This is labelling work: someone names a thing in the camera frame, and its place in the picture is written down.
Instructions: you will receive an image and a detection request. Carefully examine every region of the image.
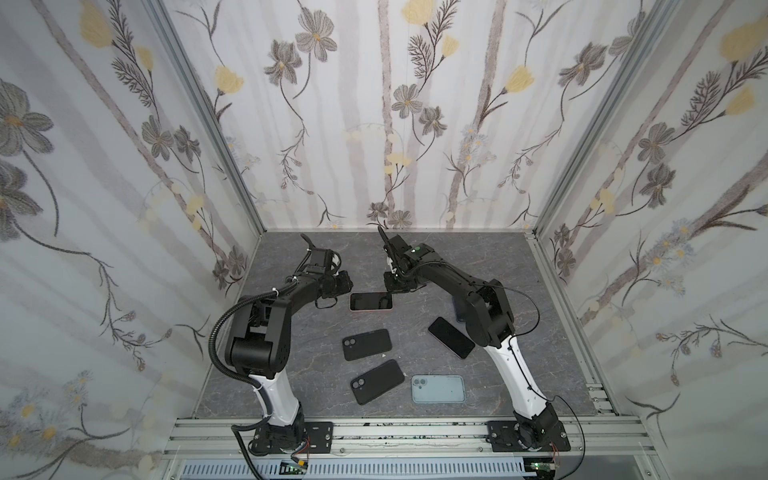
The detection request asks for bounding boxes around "black phone centre tilted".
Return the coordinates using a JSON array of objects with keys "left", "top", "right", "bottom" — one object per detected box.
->
[{"left": 428, "top": 317, "right": 475, "bottom": 360}]

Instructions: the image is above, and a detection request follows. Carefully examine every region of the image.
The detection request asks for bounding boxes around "small green circuit board right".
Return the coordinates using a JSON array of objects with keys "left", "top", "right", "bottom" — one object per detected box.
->
[{"left": 523, "top": 458, "right": 557, "bottom": 480}]

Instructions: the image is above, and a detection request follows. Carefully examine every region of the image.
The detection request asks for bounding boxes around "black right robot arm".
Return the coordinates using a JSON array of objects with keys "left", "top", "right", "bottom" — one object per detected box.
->
[{"left": 381, "top": 233, "right": 571, "bottom": 452}]

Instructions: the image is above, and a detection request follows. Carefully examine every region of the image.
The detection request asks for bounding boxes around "black phone case upper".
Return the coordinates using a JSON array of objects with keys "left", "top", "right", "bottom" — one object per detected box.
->
[{"left": 342, "top": 329, "right": 392, "bottom": 361}]

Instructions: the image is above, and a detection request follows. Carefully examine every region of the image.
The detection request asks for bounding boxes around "white slotted cable duct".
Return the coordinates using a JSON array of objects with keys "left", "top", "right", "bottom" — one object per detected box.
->
[{"left": 178, "top": 458, "right": 535, "bottom": 480}]

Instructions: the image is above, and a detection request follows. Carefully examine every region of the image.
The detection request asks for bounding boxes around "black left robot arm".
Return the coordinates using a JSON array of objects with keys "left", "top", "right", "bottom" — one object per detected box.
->
[{"left": 217, "top": 244, "right": 353, "bottom": 456}]

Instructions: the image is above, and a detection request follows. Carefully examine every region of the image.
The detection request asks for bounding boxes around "aluminium frame rail front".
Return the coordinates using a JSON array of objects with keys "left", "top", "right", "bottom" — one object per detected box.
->
[{"left": 162, "top": 415, "right": 657, "bottom": 459}]

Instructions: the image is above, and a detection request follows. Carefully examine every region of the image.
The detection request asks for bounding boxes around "right thin black cable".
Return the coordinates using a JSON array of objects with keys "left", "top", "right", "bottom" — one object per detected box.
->
[{"left": 503, "top": 284, "right": 589, "bottom": 480}]

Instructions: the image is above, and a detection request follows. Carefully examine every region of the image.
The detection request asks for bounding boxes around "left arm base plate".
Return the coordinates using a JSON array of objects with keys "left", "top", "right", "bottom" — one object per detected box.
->
[{"left": 247, "top": 421, "right": 334, "bottom": 456}]

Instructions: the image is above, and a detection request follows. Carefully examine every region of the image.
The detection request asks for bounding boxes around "black phone case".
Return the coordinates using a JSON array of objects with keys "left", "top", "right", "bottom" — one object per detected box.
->
[
  {"left": 350, "top": 359, "right": 405, "bottom": 405},
  {"left": 342, "top": 329, "right": 392, "bottom": 361}
]

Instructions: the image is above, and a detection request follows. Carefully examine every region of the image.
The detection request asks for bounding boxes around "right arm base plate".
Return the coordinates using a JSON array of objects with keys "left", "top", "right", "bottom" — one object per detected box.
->
[{"left": 486, "top": 421, "right": 571, "bottom": 453}]

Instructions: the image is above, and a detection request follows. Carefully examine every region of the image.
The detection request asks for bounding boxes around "small green circuit board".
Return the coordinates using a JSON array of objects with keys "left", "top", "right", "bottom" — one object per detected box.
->
[
  {"left": 278, "top": 459, "right": 308, "bottom": 476},
  {"left": 523, "top": 458, "right": 557, "bottom": 480}
]

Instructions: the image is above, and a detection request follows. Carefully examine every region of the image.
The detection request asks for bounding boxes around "black phone case lower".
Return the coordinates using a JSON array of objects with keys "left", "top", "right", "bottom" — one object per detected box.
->
[{"left": 350, "top": 359, "right": 405, "bottom": 405}]

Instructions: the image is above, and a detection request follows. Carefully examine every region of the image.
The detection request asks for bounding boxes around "left corrugated black cable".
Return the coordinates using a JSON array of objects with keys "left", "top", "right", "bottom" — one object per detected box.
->
[{"left": 208, "top": 289, "right": 286, "bottom": 480}]

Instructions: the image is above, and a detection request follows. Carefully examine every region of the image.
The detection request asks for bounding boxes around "small green circuit board left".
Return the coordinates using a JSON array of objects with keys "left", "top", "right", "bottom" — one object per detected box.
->
[{"left": 278, "top": 459, "right": 308, "bottom": 476}]

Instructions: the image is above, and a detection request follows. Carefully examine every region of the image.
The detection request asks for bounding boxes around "light blue phone case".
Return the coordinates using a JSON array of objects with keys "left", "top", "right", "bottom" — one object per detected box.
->
[{"left": 411, "top": 375, "right": 466, "bottom": 404}]

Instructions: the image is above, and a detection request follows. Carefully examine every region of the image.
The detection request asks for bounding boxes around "pink phone case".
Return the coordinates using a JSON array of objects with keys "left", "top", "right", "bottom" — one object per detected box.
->
[{"left": 349, "top": 291, "right": 394, "bottom": 313}]

